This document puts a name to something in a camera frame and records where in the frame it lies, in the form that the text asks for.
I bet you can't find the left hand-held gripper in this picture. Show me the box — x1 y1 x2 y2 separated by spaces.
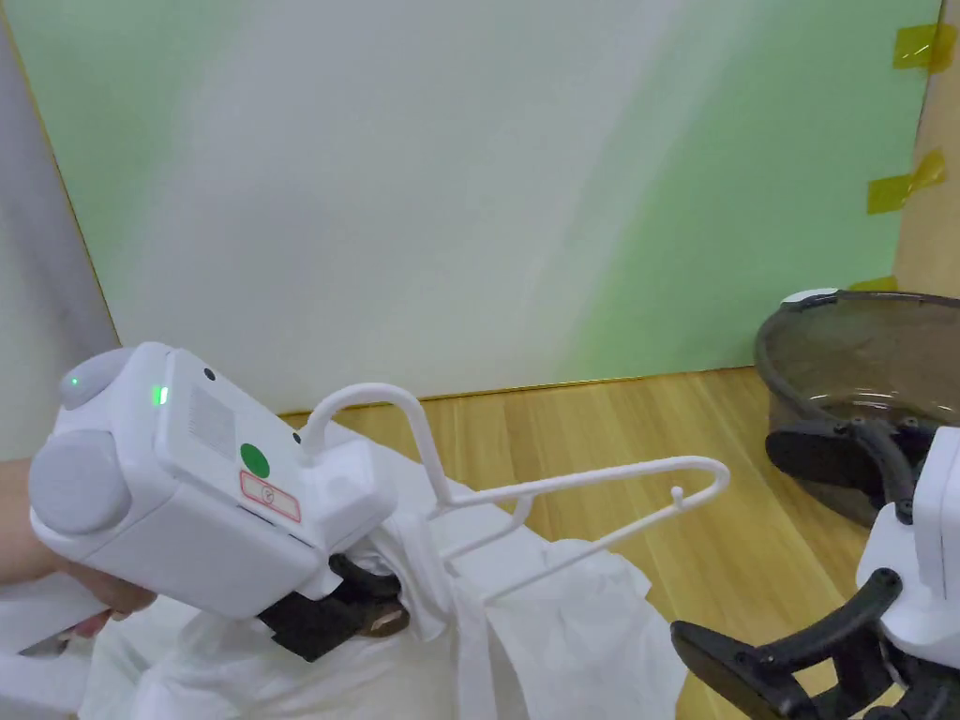
28 341 413 664

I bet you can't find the white plastic clothes hanger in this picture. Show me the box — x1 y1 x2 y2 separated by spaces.
298 382 732 604

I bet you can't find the white garment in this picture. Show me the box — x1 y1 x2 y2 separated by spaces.
0 422 691 720

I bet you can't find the person's left hand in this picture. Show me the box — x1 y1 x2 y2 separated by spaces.
53 558 158 640

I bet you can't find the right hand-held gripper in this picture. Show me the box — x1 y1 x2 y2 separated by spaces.
668 416 960 720

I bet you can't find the dark translucent plastic basin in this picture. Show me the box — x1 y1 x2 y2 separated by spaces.
753 288 960 528

